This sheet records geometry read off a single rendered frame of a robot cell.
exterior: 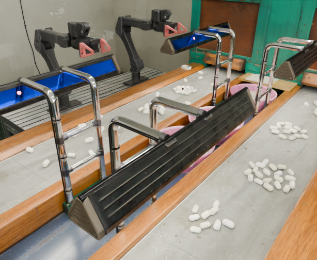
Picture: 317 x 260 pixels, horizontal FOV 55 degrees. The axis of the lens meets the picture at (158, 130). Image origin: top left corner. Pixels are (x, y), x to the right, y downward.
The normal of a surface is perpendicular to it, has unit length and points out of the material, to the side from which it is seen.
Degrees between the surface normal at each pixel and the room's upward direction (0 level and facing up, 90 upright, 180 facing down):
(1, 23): 91
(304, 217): 0
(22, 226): 90
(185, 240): 0
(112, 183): 58
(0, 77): 90
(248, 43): 90
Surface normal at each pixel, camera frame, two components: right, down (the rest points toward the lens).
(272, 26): -0.62, 0.37
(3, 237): 0.78, 0.31
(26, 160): 0.01, -0.88
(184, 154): 0.67, -0.21
